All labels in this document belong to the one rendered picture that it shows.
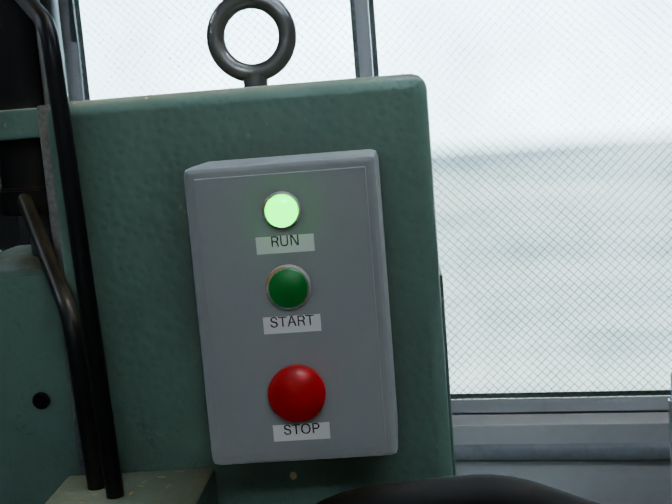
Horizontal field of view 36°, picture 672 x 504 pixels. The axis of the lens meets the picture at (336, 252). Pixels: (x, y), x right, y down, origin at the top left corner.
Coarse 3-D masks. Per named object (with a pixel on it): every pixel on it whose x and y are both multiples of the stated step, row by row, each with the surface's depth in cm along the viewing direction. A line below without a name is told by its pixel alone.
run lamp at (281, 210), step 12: (276, 192) 52; (288, 192) 52; (264, 204) 53; (276, 204) 52; (288, 204) 52; (300, 204) 53; (264, 216) 53; (276, 216) 52; (288, 216) 52; (300, 216) 53; (276, 228) 53; (288, 228) 53
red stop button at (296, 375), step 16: (288, 368) 53; (304, 368) 53; (272, 384) 53; (288, 384) 53; (304, 384) 53; (320, 384) 53; (272, 400) 53; (288, 400) 53; (304, 400) 53; (320, 400) 53; (288, 416) 53; (304, 416) 53
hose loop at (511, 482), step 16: (416, 480) 57; (432, 480) 57; (448, 480) 57; (464, 480) 57; (480, 480) 57; (496, 480) 57; (512, 480) 57; (528, 480) 57; (336, 496) 57; (352, 496) 57; (368, 496) 57; (384, 496) 57; (400, 496) 57; (416, 496) 56; (432, 496) 56; (448, 496) 56; (464, 496) 56; (480, 496) 56; (496, 496) 56; (512, 496) 56; (528, 496) 56; (544, 496) 57; (560, 496) 57; (576, 496) 57
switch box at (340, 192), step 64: (192, 192) 53; (256, 192) 53; (320, 192) 53; (192, 256) 54; (256, 256) 53; (320, 256) 53; (384, 256) 54; (256, 320) 54; (384, 320) 54; (256, 384) 54; (384, 384) 54; (256, 448) 55; (320, 448) 55; (384, 448) 54
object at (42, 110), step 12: (48, 108) 62; (48, 144) 63; (48, 156) 63; (48, 168) 63; (48, 180) 63; (48, 192) 63; (48, 204) 63; (60, 240) 64; (60, 252) 64; (60, 264) 64; (72, 396) 65; (84, 468) 66
